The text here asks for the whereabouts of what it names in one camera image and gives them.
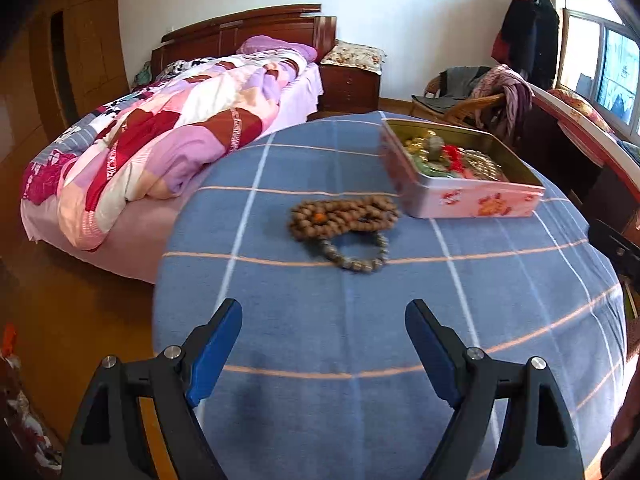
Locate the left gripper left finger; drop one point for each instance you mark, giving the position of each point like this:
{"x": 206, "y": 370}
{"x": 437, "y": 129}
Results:
{"x": 108, "y": 439}

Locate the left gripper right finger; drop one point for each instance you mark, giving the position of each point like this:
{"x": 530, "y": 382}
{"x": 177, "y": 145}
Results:
{"x": 537, "y": 439}

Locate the red cord knot charm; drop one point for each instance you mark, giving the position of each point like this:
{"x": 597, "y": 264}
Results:
{"x": 454, "y": 158}

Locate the brown wooden bead mala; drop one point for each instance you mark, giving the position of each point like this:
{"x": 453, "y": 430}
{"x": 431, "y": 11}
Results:
{"x": 325, "y": 219}

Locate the silver wrist watch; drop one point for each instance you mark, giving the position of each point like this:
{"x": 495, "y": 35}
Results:
{"x": 433, "y": 146}

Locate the operator right hand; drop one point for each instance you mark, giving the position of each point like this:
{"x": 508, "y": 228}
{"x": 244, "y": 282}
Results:
{"x": 625, "y": 427}

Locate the cluttered side table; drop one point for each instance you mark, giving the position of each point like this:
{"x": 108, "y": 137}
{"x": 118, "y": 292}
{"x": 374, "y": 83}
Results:
{"x": 27, "y": 451}

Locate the window bench with bedding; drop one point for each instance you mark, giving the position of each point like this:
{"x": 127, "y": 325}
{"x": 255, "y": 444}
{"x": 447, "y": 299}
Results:
{"x": 600, "y": 147}

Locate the floral pillow on bench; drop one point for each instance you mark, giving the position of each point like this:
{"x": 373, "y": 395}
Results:
{"x": 574, "y": 100}

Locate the pink metal tin box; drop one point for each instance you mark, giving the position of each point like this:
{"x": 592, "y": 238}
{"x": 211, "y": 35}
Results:
{"x": 494, "y": 183}

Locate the window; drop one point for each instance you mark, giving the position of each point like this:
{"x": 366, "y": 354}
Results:
{"x": 600, "y": 62}

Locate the clothes on chair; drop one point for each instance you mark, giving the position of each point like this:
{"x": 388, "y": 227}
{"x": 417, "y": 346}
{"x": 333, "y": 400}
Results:
{"x": 464, "y": 82}

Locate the wicker chair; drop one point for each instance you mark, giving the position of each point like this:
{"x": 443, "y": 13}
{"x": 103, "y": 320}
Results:
{"x": 461, "y": 113}

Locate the dark coats on rack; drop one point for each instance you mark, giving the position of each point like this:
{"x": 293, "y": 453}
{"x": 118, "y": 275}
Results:
{"x": 528, "y": 41}

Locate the wooden bed with headboard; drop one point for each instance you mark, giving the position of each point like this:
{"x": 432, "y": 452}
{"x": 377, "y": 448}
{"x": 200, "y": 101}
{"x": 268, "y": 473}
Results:
{"x": 137, "y": 240}

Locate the blue plaid tablecloth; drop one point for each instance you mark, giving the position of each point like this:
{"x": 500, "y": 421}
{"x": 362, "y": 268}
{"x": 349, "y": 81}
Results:
{"x": 323, "y": 381}

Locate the pink patchwork quilt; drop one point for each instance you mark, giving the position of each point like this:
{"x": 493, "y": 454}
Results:
{"x": 153, "y": 142}

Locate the wooden nightstand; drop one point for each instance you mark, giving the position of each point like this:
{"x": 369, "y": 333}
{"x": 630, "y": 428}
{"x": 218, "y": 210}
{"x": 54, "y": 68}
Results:
{"x": 348, "y": 90}

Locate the floral cushion on nightstand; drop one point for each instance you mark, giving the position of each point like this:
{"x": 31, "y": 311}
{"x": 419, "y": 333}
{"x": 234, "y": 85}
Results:
{"x": 359, "y": 56}

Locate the purple pillow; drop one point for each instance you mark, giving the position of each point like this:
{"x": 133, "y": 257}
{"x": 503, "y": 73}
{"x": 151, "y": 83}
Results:
{"x": 263, "y": 43}

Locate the wooden wardrobe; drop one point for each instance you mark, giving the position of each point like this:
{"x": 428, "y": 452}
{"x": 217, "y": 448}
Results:
{"x": 60, "y": 59}

